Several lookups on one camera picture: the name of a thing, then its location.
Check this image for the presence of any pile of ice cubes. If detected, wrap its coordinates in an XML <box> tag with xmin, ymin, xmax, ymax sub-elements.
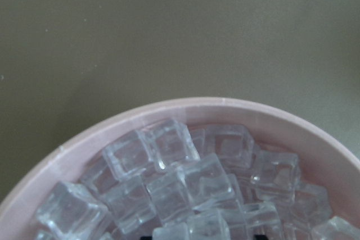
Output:
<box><xmin>35</xmin><ymin>119</ymin><xmax>359</xmax><ymax>239</ymax></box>

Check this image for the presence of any pink bowl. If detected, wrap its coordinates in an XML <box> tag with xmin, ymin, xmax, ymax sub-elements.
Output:
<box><xmin>1</xmin><ymin>97</ymin><xmax>359</xmax><ymax>239</ymax></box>

